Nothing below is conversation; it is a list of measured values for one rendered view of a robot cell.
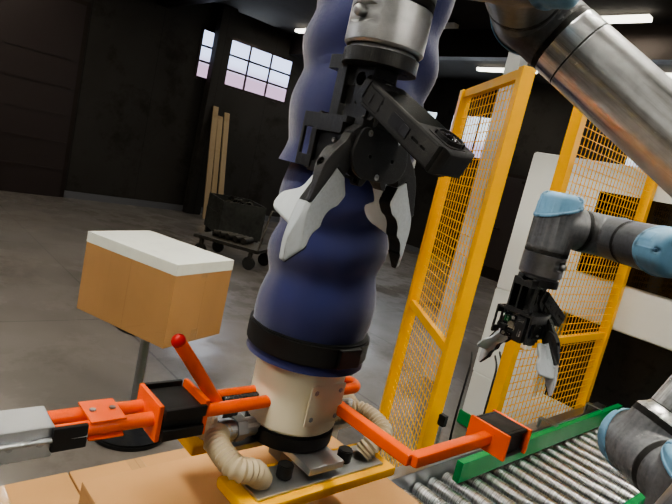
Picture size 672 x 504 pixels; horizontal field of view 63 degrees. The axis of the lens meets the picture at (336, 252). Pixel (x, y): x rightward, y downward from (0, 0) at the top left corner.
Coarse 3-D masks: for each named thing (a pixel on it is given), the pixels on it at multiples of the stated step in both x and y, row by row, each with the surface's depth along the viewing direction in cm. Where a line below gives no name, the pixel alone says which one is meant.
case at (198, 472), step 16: (256, 448) 126; (160, 464) 112; (176, 464) 113; (192, 464) 114; (208, 464) 116; (96, 480) 103; (112, 480) 104; (128, 480) 105; (144, 480) 106; (160, 480) 107; (176, 480) 108; (192, 480) 109; (208, 480) 110; (384, 480) 125; (80, 496) 102; (96, 496) 99; (112, 496) 100; (128, 496) 100; (144, 496) 101; (160, 496) 102; (176, 496) 103; (192, 496) 104; (208, 496) 106; (224, 496) 107; (336, 496) 115; (352, 496) 116; (368, 496) 117; (384, 496) 119; (400, 496) 120
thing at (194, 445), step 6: (228, 414) 106; (234, 414) 107; (240, 414) 112; (186, 438) 100; (192, 438) 101; (198, 438) 101; (186, 444) 100; (192, 444) 99; (198, 444) 99; (192, 450) 98; (198, 450) 99; (204, 450) 100
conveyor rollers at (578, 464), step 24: (528, 456) 245; (552, 456) 255; (576, 456) 256; (600, 456) 265; (432, 480) 207; (480, 480) 214; (504, 480) 223; (528, 480) 225; (552, 480) 228; (576, 480) 232; (600, 480) 239; (624, 480) 242
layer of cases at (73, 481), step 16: (112, 464) 173; (128, 464) 175; (144, 464) 177; (32, 480) 158; (48, 480) 159; (64, 480) 161; (80, 480) 162; (0, 496) 149; (16, 496) 150; (32, 496) 152; (48, 496) 153; (64, 496) 154
